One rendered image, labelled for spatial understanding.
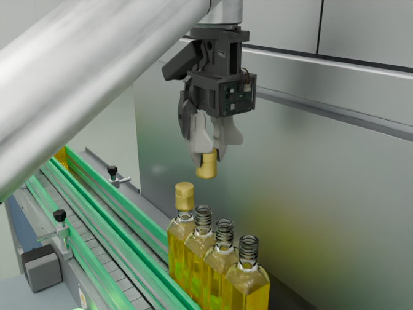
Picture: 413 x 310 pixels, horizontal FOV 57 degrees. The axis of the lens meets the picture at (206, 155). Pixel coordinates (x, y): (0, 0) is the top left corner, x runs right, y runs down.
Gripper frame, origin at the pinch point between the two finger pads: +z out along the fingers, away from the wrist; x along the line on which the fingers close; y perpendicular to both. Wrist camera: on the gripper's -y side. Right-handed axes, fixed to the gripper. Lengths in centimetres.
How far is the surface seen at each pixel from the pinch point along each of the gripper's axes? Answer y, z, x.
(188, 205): -4.7, 11.4, -0.7
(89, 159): -93, 36, 11
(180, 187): -6.3, 8.2, -1.3
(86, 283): -25.3, 36.4, -15.2
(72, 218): -54, 36, -9
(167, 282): -6.8, 28.6, -4.7
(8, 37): -574, 34, 75
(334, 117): 14.3, -7.6, 12.4
